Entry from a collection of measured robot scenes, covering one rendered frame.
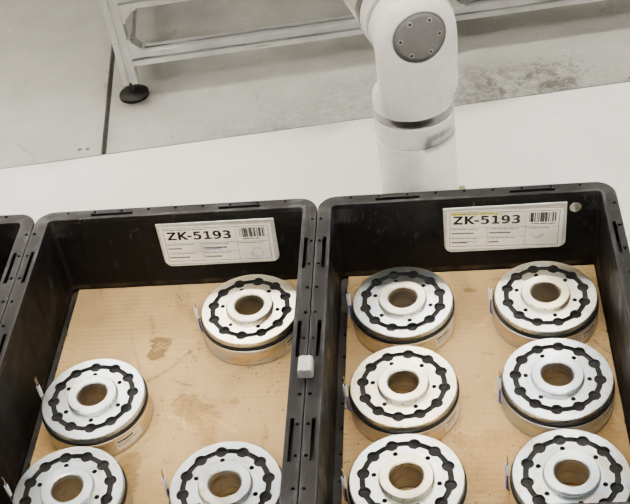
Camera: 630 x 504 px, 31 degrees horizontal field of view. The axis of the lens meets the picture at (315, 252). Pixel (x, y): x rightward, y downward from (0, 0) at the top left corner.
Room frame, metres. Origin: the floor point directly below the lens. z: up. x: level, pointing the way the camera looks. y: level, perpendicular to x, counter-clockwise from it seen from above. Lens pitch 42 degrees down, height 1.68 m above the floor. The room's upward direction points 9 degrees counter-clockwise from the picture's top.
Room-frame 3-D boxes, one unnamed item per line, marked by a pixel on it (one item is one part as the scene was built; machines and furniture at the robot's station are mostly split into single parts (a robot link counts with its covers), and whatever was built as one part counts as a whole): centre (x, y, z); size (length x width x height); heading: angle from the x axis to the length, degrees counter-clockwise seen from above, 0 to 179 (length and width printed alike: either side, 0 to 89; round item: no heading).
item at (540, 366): (0.69, -0.20, 0.86); 0.05 x 0.05 x 0.01
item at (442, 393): (0.71, -0.06, 0.86); 0.10 x 0.10 x 0.01
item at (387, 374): (0.71, -0.06, 0.86); 0.05 x 0.05 x 0.01
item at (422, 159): (1.07, -0.14, 0.83); 0.09 x 0.09 x 0.17; 11
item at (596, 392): (0.69, -0.20, 0.86); 0.10 x 0.10 x 0.01
